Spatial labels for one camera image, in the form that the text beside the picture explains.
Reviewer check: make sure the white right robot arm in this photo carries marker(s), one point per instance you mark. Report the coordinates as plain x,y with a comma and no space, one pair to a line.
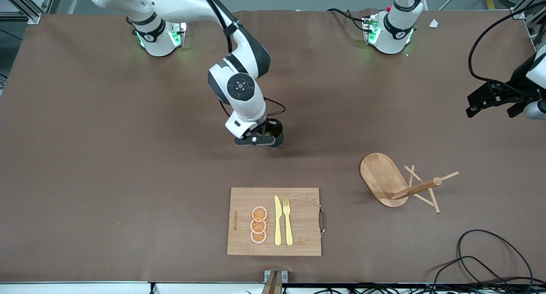
243,102

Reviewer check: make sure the wooden cup rack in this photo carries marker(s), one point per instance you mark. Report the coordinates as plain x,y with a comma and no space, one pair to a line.
381,179

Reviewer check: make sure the dark green cup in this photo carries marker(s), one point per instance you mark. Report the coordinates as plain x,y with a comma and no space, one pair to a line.
280,138

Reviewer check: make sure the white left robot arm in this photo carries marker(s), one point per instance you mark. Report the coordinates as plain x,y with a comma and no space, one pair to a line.
396,29

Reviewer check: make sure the wooden cutting board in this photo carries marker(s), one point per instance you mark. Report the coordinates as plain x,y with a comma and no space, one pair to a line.
303,225

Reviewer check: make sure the aluminium frame profile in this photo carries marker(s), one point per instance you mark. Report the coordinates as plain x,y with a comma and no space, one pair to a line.
25,6
529,6

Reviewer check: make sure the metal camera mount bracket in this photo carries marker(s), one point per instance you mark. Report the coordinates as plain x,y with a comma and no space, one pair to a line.
275,281

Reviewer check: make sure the yellow plastic knife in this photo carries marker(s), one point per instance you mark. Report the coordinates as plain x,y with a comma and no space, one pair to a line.
277,221

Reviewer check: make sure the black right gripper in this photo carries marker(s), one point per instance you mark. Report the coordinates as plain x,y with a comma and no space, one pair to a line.
275,128

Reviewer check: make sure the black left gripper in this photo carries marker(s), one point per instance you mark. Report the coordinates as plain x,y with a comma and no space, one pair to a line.
517,81

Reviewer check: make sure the brown table cover sheet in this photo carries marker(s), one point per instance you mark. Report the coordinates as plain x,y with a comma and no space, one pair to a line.
170,200

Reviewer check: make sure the yellow plastic fork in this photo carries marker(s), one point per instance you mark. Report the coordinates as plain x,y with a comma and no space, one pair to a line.
288,225

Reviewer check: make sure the white paper scrap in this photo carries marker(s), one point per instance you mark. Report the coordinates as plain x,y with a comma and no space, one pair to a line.
434,23

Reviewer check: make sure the orange slice toy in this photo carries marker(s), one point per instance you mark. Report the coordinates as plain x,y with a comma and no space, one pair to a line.
259,213
258,227
258,238

